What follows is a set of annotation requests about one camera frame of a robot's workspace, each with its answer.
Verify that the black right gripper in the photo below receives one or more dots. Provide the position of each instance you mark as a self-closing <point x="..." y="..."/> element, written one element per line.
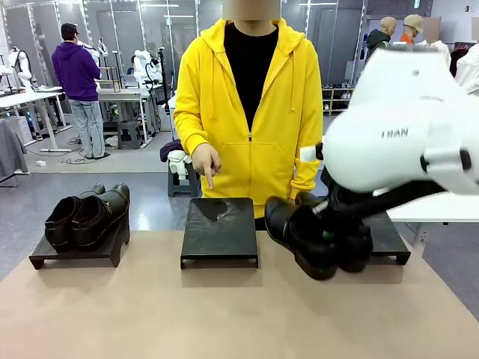
<point x="340" y="203"/>

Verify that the black plain leather shoe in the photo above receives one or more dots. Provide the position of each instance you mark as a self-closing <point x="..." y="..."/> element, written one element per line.
<point x="355" y="250"/>
<point x="299" y="239"/>

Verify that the black buckle dress shoe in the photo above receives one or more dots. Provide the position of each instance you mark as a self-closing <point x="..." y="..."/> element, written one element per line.
<point x="61" y="224"/>
<point x="101" y="220"/>

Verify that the person's left forearm yellow sleeve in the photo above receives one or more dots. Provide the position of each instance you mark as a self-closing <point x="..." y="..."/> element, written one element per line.
<point x="305" y="175"/>

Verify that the person's right forearm yellow sleeve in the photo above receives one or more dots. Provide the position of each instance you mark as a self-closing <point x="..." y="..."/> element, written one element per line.
<point x="187" y="131"/>

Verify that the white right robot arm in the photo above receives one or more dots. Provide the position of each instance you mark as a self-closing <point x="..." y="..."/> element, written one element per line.
<point x="393" y="112"/>

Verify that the black shoe stand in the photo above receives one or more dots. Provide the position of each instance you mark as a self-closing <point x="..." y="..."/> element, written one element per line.
<point x="221" y="232"/>
<point x="75" y="252"/>
<point x="389" y="239"/>

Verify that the person in yellow hoodie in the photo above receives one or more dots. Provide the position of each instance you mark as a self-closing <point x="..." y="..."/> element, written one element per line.
<point x="269" y="168"/>

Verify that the person in white shirt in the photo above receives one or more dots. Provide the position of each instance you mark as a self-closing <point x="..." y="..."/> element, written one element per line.
<point x="439" y="45"/>

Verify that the person's right hand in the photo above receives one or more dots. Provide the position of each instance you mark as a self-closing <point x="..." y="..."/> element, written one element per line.
<point x="206" y="159"/>

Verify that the white side table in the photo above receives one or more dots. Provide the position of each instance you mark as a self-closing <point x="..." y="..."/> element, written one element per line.
<point x="430" y="211"/>

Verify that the low shoe rack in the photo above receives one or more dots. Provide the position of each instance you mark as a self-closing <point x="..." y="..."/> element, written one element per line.
<point x="337" y="99"/>

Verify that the grey stool under cloths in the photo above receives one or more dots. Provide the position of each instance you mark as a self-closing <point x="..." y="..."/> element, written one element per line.
<point x="183" y="187"/>

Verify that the white crumpled cloth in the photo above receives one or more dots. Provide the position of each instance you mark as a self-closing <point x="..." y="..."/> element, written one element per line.
<point x="179" y="164"/>

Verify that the dark purple cloth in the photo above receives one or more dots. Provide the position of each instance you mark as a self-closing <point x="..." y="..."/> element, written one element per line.
<point x="170" y="151"/>

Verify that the mannequin in green hoodie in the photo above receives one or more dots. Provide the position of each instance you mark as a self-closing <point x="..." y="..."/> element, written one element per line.
<point x="381" y="35"/>

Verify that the mannequin with beige hat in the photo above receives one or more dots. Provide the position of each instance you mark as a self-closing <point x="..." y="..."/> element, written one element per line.
<point x="411" y="28"/>

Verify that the grey plastic step stool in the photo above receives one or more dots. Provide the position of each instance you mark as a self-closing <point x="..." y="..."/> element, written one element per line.
<point x="129" y="134"/>

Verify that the white workbench with shelf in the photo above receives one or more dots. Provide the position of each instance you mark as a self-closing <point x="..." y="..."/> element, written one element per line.
<point x="123" y="97"/>

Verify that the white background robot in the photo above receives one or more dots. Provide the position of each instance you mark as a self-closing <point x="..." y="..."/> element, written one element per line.
<point x="18" y="67"/>
<point x="144" y="65"/>

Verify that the small white floor box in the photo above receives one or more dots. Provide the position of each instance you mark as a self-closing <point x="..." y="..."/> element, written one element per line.
<point x="40" y="163"/>

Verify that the man in purple hoodie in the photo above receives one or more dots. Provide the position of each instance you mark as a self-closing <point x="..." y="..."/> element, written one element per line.
<point x="76" y="75"/>

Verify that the white lab table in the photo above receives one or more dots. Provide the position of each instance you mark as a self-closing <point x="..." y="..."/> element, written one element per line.
<point x="30" y="99"/>

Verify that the grey hanging cloth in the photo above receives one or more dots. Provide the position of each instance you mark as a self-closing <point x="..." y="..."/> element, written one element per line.
<point x="11" y="149"/>

